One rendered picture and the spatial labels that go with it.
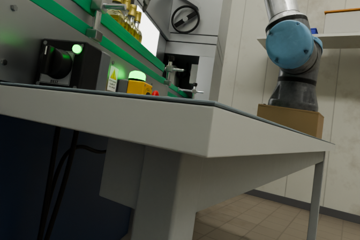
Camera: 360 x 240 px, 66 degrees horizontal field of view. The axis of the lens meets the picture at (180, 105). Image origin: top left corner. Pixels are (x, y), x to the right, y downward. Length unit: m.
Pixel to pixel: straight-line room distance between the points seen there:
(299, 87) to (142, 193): 0.73
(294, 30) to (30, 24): 0.61
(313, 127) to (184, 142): 0.70
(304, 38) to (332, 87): 2.82
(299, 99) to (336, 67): 2.76
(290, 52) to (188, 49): 1.36
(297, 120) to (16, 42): 0.71
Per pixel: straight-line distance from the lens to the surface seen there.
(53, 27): 0.52
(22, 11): 0.47
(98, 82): 0.48
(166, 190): 0.23
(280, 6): 0.87
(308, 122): 0.86
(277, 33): 0.81
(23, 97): 0.32
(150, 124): 0.19
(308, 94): 0.93
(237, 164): 0.36
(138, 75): 0.73
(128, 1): 1.11
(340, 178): 3.54
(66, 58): 0.44
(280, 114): 0.88
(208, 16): 2.14
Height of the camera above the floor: 0.73
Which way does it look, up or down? 4 degrees up
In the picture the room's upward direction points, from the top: 8 degrees clockwise
